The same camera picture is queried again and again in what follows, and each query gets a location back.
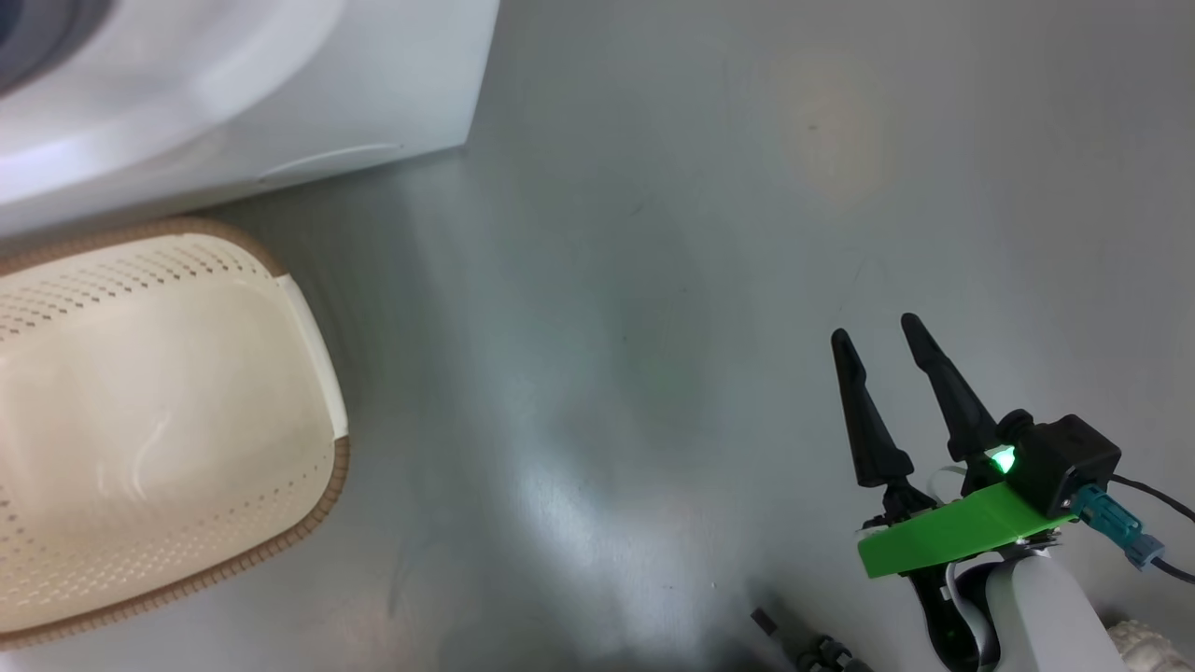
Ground teal-plug right camera cable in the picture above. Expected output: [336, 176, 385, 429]
[1072, 474, 1195, 586]

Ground white front-load washing machine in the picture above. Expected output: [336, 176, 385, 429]
[0, 0, 500, 234]

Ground cream perforated laundry basket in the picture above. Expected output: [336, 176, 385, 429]
[0, 217, 351, 650]

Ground white fluffy cloth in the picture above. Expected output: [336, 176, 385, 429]
[1106, 619, 1195, 672]

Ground round white filter cover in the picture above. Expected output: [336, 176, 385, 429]
[257, 142, 404, 183]

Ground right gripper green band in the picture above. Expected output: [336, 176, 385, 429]
[830, 314, 1075, 671]

